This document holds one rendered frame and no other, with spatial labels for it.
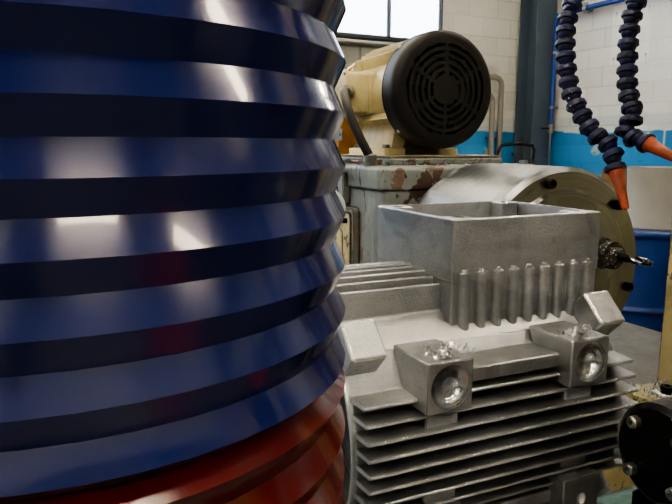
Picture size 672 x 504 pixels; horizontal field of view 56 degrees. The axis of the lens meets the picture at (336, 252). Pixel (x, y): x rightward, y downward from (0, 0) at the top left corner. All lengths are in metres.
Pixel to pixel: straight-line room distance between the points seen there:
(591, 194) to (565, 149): 6.90
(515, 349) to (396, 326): 0.08
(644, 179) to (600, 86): 4.79
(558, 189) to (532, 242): 0.36
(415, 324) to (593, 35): 7.26
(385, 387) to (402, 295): 0.06
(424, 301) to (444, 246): 0.04
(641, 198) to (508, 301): 2.31
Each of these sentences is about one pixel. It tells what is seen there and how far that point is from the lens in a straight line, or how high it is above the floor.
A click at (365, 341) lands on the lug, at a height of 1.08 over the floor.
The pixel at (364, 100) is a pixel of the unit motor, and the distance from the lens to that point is 1.10.
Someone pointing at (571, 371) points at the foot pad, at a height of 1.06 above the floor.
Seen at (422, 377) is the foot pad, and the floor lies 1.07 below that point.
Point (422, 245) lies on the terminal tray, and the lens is 0.42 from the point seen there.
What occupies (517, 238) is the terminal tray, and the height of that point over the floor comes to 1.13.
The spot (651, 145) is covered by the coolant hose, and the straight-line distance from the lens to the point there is 0.74.
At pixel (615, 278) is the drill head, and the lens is 0.87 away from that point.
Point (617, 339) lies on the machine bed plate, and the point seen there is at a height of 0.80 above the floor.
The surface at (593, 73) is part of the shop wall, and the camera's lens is 7.54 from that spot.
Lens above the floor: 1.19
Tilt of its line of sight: 10 degrees down
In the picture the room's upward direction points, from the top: straight up
